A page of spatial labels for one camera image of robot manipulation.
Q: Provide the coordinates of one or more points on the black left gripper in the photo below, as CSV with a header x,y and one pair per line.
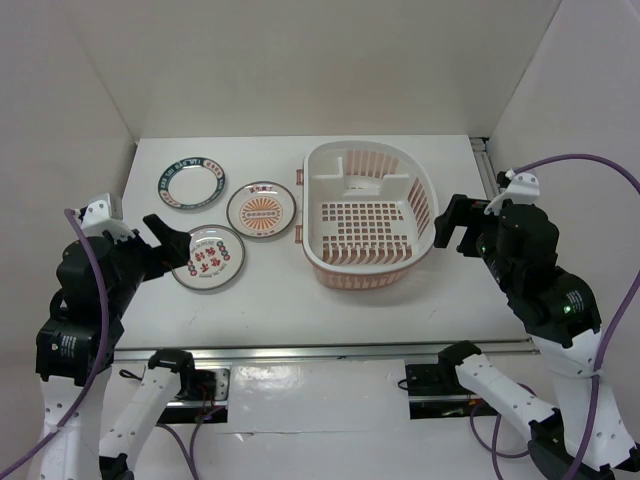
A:
x,y
174,244

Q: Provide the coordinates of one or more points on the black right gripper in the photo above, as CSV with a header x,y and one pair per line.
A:
x,y
461,208

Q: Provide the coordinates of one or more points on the red character white plate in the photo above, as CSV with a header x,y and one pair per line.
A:
x,y
217,255

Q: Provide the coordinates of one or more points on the green rimmed white plate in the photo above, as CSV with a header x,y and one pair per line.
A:
x,y
191,183

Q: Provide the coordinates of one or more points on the orange sunburst plate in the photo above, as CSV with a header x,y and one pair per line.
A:
x,y
261,210

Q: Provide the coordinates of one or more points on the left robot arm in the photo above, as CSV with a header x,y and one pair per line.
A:
x,y
99,276

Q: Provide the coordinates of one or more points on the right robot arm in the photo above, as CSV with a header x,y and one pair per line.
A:
x,y
582,436

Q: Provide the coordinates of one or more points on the white and pink dish rack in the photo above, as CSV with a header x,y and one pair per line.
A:
x,y
367,214

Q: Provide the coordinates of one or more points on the aluminium right side rail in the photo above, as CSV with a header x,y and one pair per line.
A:
x,y
485,167

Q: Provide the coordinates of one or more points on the aluminium rail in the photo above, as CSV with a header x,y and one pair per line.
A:
x,y
330,352
485,167

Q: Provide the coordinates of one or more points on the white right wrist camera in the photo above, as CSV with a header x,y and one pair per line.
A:
x,y
515,188

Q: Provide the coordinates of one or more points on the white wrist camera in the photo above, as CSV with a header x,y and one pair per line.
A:
x,y
515,188
103,214

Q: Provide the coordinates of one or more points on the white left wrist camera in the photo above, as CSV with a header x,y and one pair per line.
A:
x,y
103,214

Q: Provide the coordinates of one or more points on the aluminium front rail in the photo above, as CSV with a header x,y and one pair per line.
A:
x,y
330,352

